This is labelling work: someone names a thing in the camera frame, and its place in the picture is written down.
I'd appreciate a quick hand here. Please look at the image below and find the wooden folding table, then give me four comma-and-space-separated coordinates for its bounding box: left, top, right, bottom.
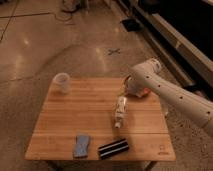
25, 78, 176, 161

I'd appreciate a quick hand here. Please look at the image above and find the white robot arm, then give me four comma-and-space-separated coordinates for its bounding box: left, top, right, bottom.
124, 58, 213, 138

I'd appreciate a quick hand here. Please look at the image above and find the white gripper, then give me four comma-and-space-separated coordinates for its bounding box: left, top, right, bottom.
120, 77, 143, 97

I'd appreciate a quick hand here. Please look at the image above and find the white tube bottle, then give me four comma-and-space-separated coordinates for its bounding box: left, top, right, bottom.
115, 96, 127, 128

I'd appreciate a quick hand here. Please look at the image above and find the blue sponge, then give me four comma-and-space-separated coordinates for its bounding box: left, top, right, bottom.
73, 135, 90, 158

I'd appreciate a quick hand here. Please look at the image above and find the black striped eraser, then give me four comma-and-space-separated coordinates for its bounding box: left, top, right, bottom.
98, 139, 129, 159

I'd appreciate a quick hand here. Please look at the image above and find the black floor box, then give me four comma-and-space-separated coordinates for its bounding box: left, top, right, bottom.
121, 19, 140, 32

